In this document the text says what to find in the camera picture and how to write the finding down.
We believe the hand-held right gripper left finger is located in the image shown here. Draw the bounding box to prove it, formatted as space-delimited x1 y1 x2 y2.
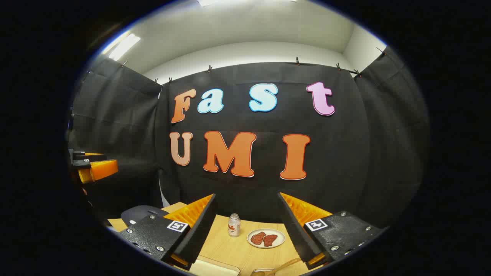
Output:
117 194 217 271

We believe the wooden spoon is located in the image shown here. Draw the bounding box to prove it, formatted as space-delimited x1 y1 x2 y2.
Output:
251 258 302 276

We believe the clear plastic drink bottle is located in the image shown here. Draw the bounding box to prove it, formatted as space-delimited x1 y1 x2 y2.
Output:
228 214 241 237

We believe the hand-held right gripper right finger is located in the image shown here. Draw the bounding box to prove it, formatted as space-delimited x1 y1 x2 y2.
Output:
278 192 386 270

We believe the silver and black rice cooker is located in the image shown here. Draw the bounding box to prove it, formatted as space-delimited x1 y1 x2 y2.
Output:
121 205 169 227

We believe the clear glass tray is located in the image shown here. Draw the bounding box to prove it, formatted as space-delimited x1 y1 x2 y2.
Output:
190 255 241 276

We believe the black backdrop cloth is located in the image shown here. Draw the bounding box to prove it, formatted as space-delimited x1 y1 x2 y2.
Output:
68 46 430 230

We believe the white round plate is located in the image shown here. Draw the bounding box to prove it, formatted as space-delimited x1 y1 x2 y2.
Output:
247 228 286 249

